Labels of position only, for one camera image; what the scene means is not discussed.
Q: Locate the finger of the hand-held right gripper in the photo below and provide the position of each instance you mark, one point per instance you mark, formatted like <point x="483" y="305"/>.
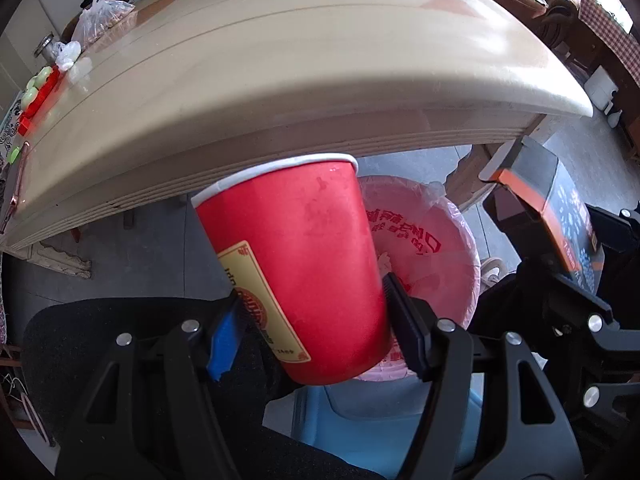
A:
<point x="620" y="230"/>
<point x="585" y="310"/>

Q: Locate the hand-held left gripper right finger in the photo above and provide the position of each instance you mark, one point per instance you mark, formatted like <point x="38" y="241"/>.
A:
<point x="405" y="325"/>

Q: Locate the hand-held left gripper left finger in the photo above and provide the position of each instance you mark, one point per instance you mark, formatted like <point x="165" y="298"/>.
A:
<point x="225" y="342"/>

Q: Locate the black box with orange trim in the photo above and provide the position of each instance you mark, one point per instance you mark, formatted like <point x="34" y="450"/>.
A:
<point x="570" y="210"/>

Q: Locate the trash bin with pink liner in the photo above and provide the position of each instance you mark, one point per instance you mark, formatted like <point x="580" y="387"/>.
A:
<point x="435" y="265"/>

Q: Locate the red paper cup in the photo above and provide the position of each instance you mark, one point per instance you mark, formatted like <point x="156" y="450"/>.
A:
<point x="310" y="240"/>

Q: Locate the white shoe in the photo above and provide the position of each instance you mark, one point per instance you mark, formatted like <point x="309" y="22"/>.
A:
<point x="491" y="270"/>

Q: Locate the small white bottle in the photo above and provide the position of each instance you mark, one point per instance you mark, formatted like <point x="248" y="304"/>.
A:
<point x="614" y="117"/>

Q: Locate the blue plastic stool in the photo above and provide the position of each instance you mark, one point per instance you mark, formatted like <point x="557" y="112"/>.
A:
<point x="360" y="435"/>

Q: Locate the white round appliance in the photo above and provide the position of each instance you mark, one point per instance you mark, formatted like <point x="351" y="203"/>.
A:
<point x="600" y="87"/>

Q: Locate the cream coffee table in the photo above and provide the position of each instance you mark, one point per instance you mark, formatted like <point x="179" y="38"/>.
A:
<point x="350" y="130"/>

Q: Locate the red checkered tablecloth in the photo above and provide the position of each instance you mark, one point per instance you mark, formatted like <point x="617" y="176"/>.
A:
<point x="607" y="27"/>

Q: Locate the black smartphone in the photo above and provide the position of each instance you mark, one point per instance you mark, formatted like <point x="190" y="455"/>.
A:
<point x="14" y="195"/>

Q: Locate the red tea tray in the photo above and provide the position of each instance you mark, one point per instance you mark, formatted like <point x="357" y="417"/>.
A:
<point x="32" y="117"/>

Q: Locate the black white floral bedcover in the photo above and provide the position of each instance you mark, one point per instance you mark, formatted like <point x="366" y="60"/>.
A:
<point x="6" y="130"/>

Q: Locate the green tea cup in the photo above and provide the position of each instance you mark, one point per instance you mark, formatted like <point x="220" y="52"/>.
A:
<point x="42" y="78"/>
<point x="30" y="97"/>

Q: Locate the small white plastic bag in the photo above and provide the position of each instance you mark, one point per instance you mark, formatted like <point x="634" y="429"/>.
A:
<point x="67" y="55"/>

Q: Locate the clear plastic bag of nuts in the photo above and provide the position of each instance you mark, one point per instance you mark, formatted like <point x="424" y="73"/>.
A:
<point x="102" y="22"/>

